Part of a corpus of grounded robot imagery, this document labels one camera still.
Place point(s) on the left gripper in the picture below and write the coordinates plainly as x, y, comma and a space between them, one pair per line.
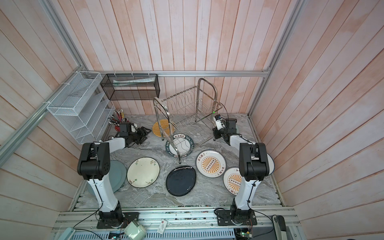
142, 139

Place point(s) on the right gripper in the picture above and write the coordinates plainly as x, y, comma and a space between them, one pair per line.
216, 133

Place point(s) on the yellow woven round tray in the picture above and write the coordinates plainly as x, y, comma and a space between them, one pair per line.
163, 128

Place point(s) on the cream floral plate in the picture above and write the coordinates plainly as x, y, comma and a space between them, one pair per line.
143, 172

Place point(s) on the steel dish rack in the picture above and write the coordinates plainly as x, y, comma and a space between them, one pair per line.
191, 112

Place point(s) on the pale green glass plate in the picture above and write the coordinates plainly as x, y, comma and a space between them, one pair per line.
117, 175

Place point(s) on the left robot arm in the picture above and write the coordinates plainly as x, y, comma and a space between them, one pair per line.
94, 166

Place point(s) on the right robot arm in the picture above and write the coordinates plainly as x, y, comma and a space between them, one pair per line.
254, 165

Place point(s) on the pencils bundle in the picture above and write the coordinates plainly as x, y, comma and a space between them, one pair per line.
117, 117

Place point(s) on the green rimmed white plate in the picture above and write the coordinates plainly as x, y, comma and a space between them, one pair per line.
184, 145

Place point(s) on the orange sunburst plate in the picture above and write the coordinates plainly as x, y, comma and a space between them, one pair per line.
232, 180
211, 163

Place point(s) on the white black-rimmed plate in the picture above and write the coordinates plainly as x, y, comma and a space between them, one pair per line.
271, 164

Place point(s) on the black oval plate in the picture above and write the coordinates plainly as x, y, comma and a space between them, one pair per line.
181, 180

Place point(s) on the white tag label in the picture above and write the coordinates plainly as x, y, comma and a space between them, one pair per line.
162, 227

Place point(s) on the white power adapter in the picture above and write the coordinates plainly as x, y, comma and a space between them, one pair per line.
135, 231

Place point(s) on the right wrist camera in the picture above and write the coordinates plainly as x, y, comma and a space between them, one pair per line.
220, 122

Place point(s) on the black mesh wall basket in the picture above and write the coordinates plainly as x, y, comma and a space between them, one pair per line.
127, 87

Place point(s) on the white mesh wall shelf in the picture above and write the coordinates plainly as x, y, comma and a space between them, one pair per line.
80, 110

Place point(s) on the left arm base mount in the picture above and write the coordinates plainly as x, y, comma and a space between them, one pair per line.
116, 220

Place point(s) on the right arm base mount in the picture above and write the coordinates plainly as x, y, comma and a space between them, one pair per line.
235, 217

